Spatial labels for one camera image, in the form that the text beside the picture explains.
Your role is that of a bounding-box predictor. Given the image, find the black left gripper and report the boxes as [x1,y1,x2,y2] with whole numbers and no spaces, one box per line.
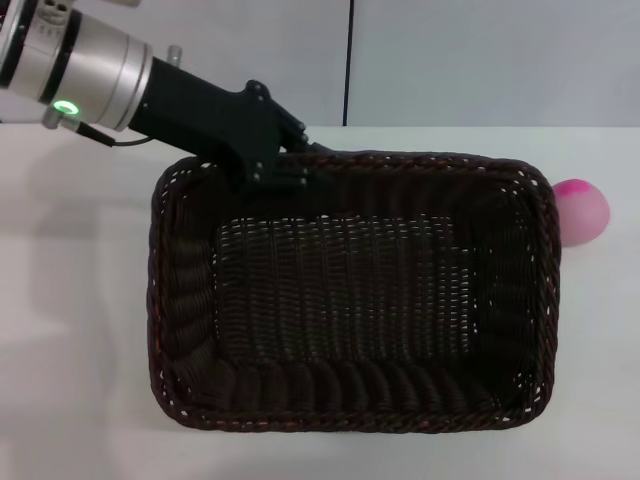
[128,56,351,202]

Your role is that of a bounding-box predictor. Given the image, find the dark brown woven basket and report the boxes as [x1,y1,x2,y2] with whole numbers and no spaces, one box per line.
[146,148,564,436]

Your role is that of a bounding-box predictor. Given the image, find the pink peach bun toy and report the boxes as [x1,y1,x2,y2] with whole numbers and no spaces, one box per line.
[551,178,612,249]

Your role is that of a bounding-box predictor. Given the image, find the black wrist cable with plug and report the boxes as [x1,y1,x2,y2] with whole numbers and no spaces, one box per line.
[73,121,159,150]

